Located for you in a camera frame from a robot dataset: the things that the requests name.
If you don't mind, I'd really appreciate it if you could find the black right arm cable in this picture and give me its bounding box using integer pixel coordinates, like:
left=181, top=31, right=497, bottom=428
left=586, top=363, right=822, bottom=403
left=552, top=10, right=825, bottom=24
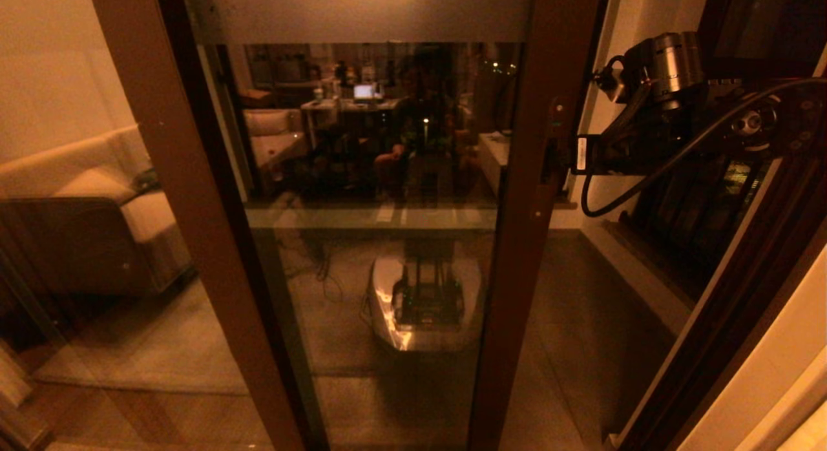
left=580, top=76, right=827, bottom=218

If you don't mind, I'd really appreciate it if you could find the brown framed sliding glass door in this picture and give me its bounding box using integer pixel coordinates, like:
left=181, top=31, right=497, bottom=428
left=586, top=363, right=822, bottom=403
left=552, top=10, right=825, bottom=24
left=181, top=0, right=609, bottom=451

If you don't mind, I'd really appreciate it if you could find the dark brown side window frame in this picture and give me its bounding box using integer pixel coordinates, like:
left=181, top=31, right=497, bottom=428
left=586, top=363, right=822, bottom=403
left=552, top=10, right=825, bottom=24
left=701, top=0, right=827, bottom=83

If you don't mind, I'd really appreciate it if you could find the brown framed fixed glass panel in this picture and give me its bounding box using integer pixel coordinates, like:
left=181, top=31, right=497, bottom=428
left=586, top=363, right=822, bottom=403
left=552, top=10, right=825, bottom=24
left=0, top=0, right=304, bottom=451

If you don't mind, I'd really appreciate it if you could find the black metal side window railing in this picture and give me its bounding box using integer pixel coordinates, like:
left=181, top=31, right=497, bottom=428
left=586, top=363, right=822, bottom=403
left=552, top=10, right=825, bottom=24
left=620, top=154, right=776, bottom=277

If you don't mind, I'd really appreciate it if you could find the beige sofa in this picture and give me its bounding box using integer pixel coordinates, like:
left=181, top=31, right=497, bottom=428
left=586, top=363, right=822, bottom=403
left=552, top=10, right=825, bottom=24
left=0, top=125, right=191, bottom=297

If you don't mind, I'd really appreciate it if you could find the beige sofa cushion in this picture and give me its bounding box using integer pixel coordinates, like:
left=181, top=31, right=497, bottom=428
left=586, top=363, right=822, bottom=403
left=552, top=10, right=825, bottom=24
left=52, top=169, right=138, bottom=206

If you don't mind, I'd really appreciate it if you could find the brown stone side window sill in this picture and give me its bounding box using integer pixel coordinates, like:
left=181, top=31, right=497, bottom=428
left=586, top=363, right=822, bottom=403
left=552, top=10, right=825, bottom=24
left=601, top=218, right=702, bottom=309

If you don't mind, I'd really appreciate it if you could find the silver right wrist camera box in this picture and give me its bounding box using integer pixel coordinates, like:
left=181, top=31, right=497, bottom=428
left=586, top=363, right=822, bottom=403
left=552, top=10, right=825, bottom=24
left=593, top=67, right=626, bottom=104

